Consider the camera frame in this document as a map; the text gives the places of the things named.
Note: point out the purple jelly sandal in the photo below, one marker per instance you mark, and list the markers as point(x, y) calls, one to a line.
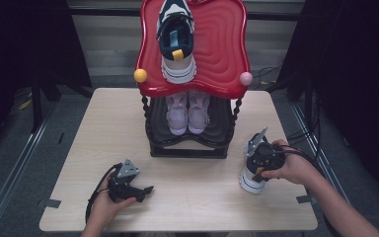
point(177, 115)
point(198, 115)

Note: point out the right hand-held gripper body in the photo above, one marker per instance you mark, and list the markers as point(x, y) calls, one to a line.
point(265, 158)

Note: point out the black stand leg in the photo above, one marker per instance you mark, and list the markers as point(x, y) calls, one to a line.
point(37, 108)

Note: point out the navy and white sneaker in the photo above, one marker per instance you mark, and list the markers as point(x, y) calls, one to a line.
point(251, 186)
point(177, 65)

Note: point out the red and black shoe rack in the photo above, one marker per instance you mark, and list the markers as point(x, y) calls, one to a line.
point(220, 49)

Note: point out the grey tape piece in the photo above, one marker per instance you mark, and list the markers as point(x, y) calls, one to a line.
point(52, 203)
point(306, 199)

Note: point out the dark curtain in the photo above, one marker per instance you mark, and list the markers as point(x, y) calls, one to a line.
point(358, 65)
point(13, 49)

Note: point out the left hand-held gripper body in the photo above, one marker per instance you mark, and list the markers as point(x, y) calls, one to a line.
point(121, 189)

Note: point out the yellow tape strip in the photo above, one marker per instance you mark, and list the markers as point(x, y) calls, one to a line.
point(25, 104)

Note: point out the person's left hand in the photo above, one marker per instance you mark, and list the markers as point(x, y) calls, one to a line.
point(102, 209)

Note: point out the metal floor rail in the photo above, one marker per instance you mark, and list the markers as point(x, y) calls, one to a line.
point(334, 179)
point(13, 173)

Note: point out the person's right hand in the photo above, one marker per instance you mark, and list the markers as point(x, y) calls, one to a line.
point(296, 168)

